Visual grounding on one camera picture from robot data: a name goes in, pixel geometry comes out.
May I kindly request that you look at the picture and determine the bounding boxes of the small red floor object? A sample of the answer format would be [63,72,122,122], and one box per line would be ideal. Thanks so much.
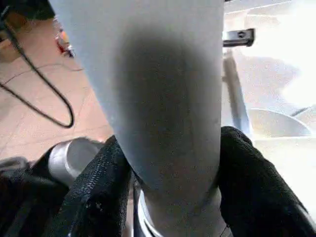
[55,20,76,56]

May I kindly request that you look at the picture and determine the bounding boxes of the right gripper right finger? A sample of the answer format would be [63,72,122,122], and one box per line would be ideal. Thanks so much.
[217,126,316,237]

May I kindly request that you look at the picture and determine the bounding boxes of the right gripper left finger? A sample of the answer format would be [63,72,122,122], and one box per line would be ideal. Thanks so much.
[47,136,133,237]

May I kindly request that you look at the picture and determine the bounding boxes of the white plastic table leg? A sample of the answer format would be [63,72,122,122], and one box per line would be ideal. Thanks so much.
[49,0,225,237]

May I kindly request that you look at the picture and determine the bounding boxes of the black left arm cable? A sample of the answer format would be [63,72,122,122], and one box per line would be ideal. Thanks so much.
[0,5,75,129]

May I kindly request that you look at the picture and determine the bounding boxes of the brown cardboard box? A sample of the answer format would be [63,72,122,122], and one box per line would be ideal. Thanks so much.
[0,12,28,62]

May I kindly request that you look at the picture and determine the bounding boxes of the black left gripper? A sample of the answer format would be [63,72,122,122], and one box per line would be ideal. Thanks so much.
[222,29,255,47]

